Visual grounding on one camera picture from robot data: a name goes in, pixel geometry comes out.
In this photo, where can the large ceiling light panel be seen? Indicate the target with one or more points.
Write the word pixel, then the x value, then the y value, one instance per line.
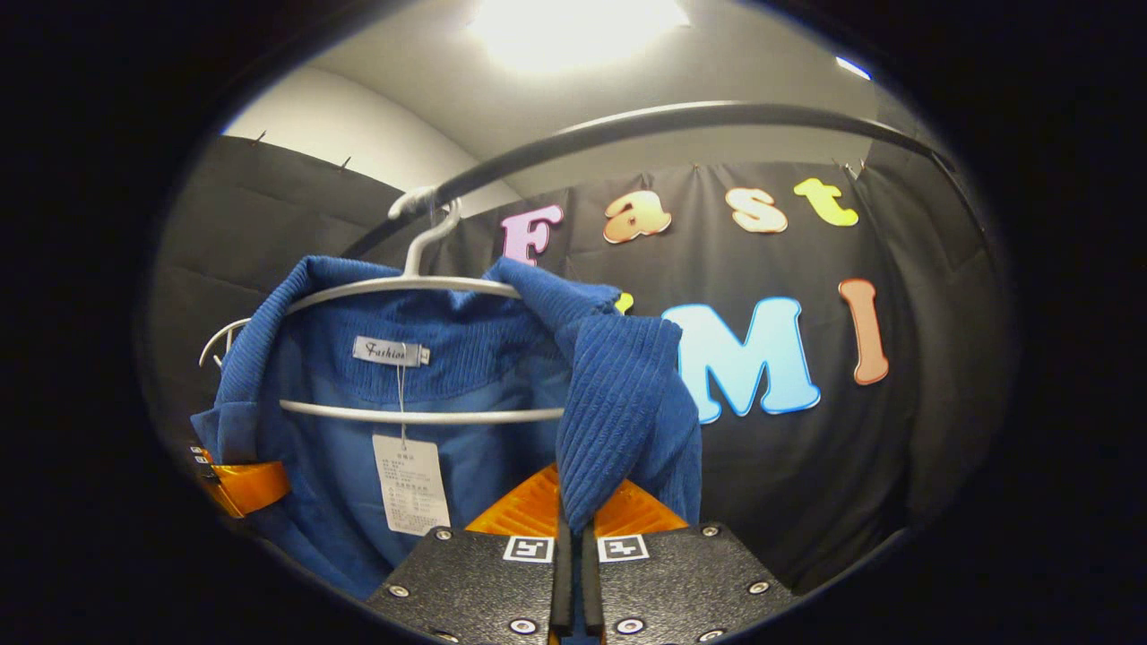
pixel 573 27

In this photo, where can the black metal clothes rack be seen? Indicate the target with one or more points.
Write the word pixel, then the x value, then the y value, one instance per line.
pixel 645 116

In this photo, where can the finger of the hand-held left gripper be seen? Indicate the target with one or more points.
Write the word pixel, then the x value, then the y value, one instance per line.
pixel 251 484

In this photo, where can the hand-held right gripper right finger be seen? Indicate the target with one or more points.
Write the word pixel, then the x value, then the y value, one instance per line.
pixel 591 587

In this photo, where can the white clothes hanger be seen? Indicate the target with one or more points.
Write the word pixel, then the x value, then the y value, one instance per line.
pixel 421 251
pixel 219 336

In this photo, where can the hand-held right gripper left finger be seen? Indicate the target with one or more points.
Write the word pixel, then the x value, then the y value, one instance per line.
pixel 562 587

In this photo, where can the small ceiling light panel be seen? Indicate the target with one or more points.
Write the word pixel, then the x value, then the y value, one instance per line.
pixel 853 68

